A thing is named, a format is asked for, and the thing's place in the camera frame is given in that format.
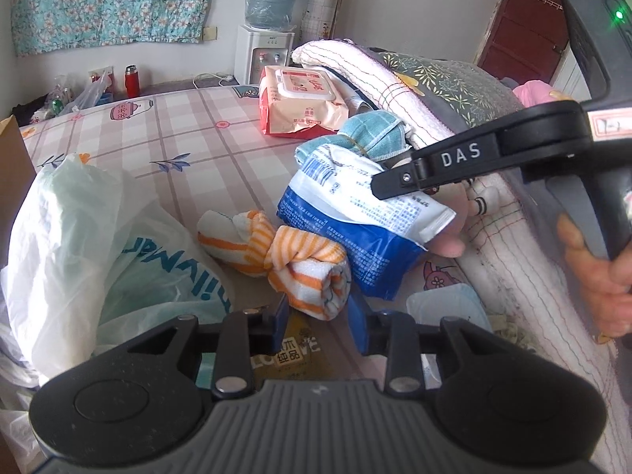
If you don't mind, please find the teal floral wall cloth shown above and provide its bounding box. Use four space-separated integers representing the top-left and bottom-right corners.
12 0 221 58

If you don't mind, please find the grey quilt with yellow stars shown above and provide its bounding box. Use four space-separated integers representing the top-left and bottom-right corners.
355 44 531 135

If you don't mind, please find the white plaid rolled blanket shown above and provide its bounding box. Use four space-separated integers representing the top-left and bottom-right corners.
290 38 632 455

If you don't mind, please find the pink cloth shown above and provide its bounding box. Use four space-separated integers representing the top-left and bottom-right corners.
512 80 564 107

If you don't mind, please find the white power cable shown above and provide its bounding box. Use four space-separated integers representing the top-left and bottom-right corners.
192 72 239 90

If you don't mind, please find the clear plastic bag with bottles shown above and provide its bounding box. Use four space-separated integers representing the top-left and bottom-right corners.
30 69 115 123

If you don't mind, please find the blue white plastic packet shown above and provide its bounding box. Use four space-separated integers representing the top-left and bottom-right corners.
275 145 457 302

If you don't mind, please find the teal knotted towel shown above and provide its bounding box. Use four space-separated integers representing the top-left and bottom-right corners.
295 113 414 165

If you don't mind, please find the orange striped towel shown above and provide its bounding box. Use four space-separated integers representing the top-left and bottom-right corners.
196 209 353 322

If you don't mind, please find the green scrunchie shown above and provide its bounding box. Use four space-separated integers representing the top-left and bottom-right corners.
493 313 525 347

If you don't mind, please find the white plastic bag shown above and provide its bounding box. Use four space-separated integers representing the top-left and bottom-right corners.
0 153 234 388

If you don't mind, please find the pink plush toy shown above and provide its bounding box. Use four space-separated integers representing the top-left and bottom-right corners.
422 178 497 258

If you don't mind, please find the pink wet wipes pack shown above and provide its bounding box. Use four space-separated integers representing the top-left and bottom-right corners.
258 64 350 139

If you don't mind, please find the red thermos bottle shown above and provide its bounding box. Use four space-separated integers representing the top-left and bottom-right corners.
124 64 142 99

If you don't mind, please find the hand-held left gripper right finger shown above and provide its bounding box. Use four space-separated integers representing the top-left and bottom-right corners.
348 299 514 397

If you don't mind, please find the brown cardboard box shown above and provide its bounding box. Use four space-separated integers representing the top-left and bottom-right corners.
0 115 38 262

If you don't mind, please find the brown wooden door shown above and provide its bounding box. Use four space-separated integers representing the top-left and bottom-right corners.
475 0 584 90

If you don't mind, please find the yellow flat box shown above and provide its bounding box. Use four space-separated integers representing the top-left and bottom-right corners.
247 315 337 392

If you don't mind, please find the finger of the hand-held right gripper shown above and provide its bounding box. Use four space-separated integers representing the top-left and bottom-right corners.
371 154 436 201

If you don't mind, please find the printed film roll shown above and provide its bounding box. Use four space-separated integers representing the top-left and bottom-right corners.
301 0 349 46

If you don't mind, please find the plaid printed bed sheet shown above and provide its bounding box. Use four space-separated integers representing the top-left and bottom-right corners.
20 84 495 388

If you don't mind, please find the white water dispenser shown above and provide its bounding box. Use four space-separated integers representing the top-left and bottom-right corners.
234 24 296 86

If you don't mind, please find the person's right hand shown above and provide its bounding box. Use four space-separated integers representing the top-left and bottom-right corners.
557 212 632 344

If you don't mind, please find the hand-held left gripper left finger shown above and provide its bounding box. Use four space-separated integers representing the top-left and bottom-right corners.
123 296 290 400

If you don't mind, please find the green floral pillow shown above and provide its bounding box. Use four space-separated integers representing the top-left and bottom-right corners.
370 52 525 124

